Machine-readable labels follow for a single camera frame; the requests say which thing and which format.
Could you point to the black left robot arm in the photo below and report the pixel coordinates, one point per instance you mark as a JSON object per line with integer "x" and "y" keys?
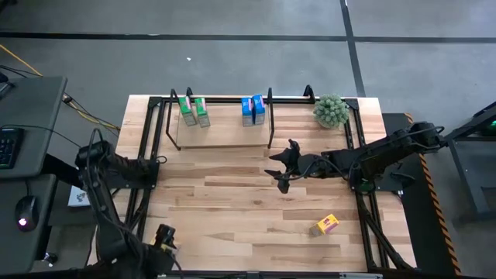
{"x": 110, "y": 236}

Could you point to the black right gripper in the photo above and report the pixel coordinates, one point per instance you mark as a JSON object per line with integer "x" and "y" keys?
{"x": 310, "y": 164}

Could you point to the neighbouring grey workstation table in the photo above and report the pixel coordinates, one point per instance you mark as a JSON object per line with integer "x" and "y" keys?
{"x": 465, "y": 174}

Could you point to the green Apple Jacks box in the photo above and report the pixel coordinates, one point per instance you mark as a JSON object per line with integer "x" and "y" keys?
{"x": 202, "y": 118}
{"x": 188, "y": 116}

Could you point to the black-framed wooden shelf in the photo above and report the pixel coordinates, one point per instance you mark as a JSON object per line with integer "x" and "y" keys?
{"x": 224, "y": 133}

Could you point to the grey keyboard desk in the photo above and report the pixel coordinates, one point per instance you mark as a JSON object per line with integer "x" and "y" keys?
{"x": 38, "y": 116}

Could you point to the black metal table frame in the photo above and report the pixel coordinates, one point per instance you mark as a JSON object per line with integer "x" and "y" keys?
{"x": 144, "y": 128}

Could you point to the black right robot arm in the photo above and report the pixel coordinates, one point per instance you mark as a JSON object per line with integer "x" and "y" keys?
{"x": 387, "y": 151}

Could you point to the black computer mouse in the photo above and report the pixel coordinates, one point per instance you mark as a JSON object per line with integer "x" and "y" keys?
{"x": 26, "y": 213}

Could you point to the green plant in woven pot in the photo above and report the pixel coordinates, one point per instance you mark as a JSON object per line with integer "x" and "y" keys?
{"x": 331, "y": 111}

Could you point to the yellow Corn Pops box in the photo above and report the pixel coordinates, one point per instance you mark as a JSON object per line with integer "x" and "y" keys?
{"x": 326, "y": 224}

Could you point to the grey mouse desk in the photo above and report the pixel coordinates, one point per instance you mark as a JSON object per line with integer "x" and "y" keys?
{"x": 15, "y": 252}

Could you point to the black keyboard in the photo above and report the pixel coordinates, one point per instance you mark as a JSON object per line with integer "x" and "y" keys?
{"x": 9, "y": 149}

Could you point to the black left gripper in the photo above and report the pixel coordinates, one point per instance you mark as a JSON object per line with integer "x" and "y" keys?
{"x": 164, "y": 234}

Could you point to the small white box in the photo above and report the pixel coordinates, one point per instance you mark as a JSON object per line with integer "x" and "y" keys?
{"x": 77, "y": 197}

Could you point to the black hazard-striped floor mat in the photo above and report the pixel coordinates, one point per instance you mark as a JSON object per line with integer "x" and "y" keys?
{"x": 418, "y": 232}

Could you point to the blue Rice Krispies box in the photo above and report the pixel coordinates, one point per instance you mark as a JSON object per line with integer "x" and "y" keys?
{"x": 247, "y": 114}
{"x": 259, "y": 112}

